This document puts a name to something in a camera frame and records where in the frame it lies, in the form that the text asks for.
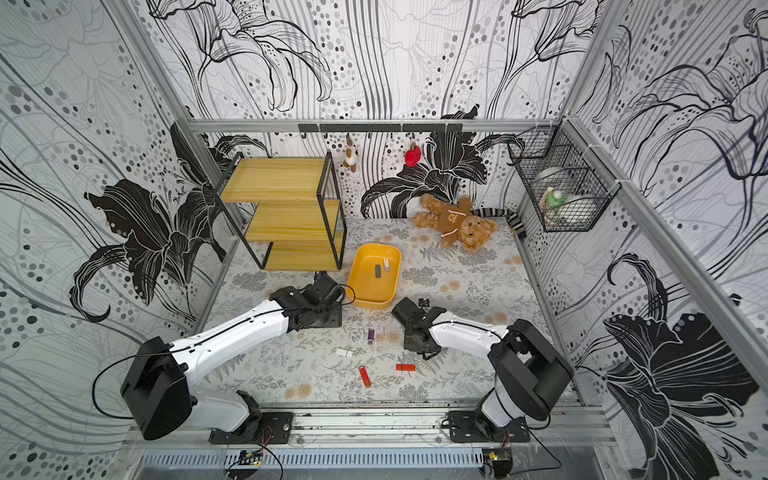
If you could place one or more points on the green white bottle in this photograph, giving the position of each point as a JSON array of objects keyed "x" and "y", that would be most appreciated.
[{"x": 552, "y": 203}]

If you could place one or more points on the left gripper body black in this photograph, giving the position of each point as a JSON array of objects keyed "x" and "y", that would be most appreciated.
[{"x": 327, "y": 316}]

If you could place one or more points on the black hook rail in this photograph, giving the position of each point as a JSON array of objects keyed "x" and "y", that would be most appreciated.
[{"x": 443, "y": 126}]

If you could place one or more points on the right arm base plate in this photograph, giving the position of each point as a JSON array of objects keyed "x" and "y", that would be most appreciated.
[{"x": 473, "y": 427}]

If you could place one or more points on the small black connector box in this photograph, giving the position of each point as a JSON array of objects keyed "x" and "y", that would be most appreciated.
[{"x": 499, "y": 464}]

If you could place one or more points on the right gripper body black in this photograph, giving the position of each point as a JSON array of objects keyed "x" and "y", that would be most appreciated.
[{"x": 408, "y": 315}]

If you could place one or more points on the wooden shelf black frame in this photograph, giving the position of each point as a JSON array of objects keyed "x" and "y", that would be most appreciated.
[{"x": 298, "y": 222}]

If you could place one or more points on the brown teddy bear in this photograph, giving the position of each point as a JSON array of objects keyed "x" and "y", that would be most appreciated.
[{"x": 455, "y": 223}]

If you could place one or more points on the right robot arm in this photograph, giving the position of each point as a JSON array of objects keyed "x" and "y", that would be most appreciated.
[{"x": 530, "y": 374}]

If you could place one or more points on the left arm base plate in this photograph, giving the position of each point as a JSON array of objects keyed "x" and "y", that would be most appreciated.
[{"x": 267, "y": 428}]

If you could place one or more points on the small hanging plush toy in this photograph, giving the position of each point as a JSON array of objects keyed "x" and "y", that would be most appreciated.
[{"x": 351, "y": 157}]

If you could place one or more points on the striped plush tail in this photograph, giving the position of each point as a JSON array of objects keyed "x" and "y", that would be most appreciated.
[{"x": 510, "y": 217}]

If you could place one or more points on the yellow plastic storage box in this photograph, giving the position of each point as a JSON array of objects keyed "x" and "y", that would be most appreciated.
[{"x": 366, "y": 290}]

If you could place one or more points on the red hanging strawberry toy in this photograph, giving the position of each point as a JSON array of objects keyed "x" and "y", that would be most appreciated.
[{"x": 413, "y": 155}]

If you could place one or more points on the black wire basket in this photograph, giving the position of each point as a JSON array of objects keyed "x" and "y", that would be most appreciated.
[{"x": 550, "y": 157}]

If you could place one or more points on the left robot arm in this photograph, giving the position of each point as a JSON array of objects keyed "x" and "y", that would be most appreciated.
[{"x": 162, "y": 388}]

